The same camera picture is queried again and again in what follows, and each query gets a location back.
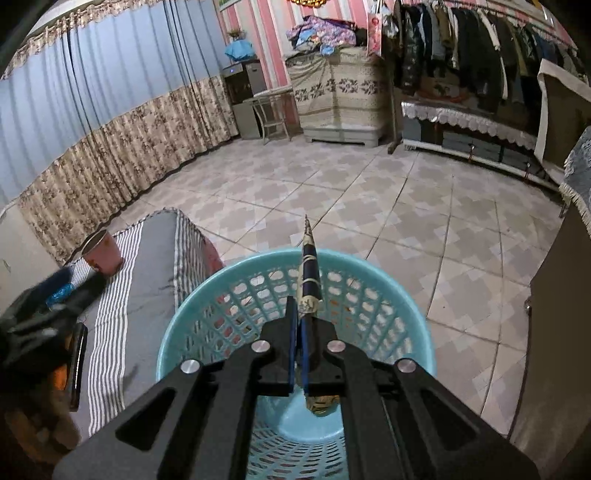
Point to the pile of colourful bedding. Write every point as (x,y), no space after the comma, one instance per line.
(318,34)

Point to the beige framed board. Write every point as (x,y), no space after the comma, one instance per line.
(563,115)

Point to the red and gold wall ornament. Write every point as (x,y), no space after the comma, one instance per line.
(309,2)

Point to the dark blue gold snack wrapper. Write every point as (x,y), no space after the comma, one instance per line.
(308,263)

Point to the brown wooden cabinet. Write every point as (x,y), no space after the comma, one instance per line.
(563,346)

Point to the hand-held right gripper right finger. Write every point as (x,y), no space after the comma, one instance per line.
(305,355)

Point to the black remote control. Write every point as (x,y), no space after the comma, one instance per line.
(77,364)

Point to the blue cloth bundle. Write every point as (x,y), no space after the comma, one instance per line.
(239,50)

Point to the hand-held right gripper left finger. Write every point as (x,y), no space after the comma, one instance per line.
(290,350)

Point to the rack of hanging clothes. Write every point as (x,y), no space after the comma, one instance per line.
(475,50)

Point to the blue fringed cloth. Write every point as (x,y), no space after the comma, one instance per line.
(579,170)

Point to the striped grey table cloth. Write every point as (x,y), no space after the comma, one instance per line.
(138,286)

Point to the light blue plastic basket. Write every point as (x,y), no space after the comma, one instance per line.
(369,323)

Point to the low bench with lace cloth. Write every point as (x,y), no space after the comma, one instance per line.
(461,129)

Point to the white metal chair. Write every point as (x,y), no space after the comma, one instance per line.
(272,110)

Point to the pink cup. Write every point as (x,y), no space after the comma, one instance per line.
(104,256)

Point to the red hanging bag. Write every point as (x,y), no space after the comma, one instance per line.
(375,32)

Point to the cabinet with patterned cloth cover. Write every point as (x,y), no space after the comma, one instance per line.
(337,101)

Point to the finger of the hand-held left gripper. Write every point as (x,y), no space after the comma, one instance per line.
(87,288)

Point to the blue and floral curtain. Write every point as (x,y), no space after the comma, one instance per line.
(115,92)

